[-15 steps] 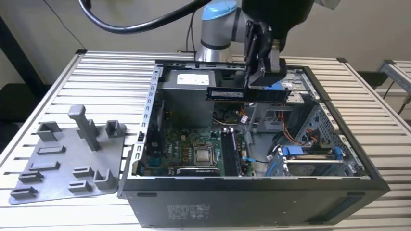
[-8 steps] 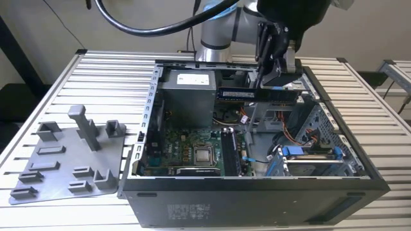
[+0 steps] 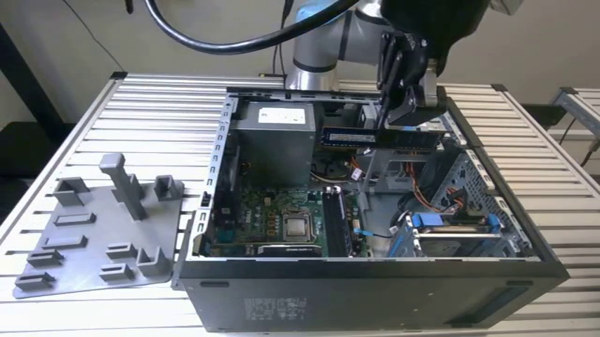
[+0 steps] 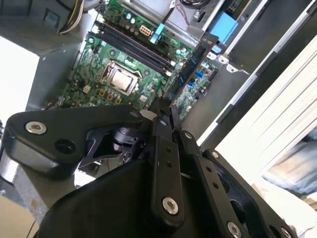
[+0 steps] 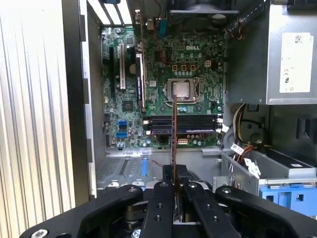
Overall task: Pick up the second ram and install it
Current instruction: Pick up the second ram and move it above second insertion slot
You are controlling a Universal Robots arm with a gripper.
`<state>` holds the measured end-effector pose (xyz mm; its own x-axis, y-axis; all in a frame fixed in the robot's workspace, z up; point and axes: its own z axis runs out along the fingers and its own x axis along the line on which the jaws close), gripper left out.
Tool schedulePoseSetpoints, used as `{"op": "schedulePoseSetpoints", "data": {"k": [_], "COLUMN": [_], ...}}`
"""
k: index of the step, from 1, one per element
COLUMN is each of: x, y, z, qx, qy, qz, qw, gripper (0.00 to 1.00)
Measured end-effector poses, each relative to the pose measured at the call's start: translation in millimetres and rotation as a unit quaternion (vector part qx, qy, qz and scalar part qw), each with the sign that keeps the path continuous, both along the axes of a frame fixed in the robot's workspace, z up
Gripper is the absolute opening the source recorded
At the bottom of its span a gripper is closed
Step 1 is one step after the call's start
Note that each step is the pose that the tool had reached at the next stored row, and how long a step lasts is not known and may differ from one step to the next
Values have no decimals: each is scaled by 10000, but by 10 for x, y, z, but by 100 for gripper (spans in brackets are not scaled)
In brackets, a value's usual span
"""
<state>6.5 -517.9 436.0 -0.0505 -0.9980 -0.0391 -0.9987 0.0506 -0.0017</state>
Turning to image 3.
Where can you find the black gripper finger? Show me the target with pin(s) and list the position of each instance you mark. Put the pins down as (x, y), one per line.
(388, 70)
(415, 114)

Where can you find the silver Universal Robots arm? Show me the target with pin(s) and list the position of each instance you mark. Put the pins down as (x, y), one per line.
(319, 45)

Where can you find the black RAM slot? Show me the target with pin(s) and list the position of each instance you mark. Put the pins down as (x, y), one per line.
(328, 224)

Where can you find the grey metal drive cage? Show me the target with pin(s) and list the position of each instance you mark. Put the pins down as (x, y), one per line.
(390, 168)

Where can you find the hard disk in blue carrier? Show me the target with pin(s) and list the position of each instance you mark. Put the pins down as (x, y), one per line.
(424, 221)

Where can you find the grey power supply unit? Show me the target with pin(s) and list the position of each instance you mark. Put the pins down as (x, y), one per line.
(272, 154)

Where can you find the silver CPU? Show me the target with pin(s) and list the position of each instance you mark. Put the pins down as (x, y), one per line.
(297, 227)

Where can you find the green motherboard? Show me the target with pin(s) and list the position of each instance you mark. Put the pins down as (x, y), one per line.
(263, 210)

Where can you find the black graphics card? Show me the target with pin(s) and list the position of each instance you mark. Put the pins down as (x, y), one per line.
(288, 250)

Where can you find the black open PC case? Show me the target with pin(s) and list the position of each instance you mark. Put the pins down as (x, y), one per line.
(328, 298)

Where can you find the small black hanging object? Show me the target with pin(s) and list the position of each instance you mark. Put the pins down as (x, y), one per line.
(129, 6)

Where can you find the grey plastic parts rack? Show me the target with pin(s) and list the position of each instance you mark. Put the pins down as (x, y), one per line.
(94, 224)

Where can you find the black diagonal post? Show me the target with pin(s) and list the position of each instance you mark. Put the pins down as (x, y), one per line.
(29, 80)

